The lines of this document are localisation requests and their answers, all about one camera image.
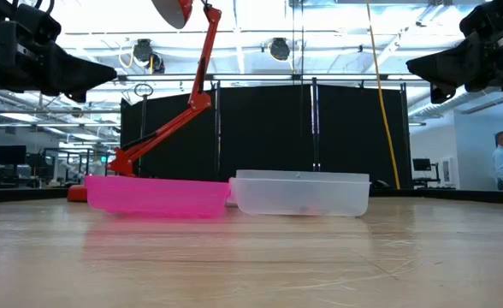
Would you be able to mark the black partition screen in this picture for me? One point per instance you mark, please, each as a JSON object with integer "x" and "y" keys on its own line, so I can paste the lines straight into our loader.
{"x": 268, "y": 137}

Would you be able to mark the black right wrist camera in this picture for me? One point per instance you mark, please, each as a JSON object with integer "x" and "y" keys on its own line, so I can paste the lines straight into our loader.
{"x": 482, "y": 17}

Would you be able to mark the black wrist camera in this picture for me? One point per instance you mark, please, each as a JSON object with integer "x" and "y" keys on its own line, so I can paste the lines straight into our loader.
{"x": 37, "y": 23}
{"x": 482, "y": 17}

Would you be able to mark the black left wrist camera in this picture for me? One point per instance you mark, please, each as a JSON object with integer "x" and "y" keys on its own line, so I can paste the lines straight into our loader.
{"x": 37, "y": 23}

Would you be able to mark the red desk lamp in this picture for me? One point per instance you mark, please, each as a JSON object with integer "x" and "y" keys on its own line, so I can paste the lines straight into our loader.
{"x": 198, "y": 100}

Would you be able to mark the black computer monitor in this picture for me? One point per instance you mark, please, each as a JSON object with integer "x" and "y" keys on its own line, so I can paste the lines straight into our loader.
{"x": 11, "y": 155}

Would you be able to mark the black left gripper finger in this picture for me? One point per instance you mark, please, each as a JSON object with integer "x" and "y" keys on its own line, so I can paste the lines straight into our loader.
{"x": 80, "y": 70}
{"x": 86, "y": 89}

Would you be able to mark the small black monitor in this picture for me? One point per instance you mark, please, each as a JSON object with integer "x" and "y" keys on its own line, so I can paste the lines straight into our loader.
{"x": 421, "y": 164}

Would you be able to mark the clear plastic supply box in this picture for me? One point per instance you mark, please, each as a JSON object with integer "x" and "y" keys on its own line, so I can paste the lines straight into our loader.
{"x": 303, "y": 194}

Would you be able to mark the pink perforated plastic tray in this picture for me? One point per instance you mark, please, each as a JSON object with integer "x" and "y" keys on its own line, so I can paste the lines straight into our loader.
{"x": 149, "y": 197}

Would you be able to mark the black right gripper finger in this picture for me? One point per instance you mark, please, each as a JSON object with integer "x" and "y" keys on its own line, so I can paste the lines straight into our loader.
{"x": 452, "y": 78}
{"x": 444, "y": 62}

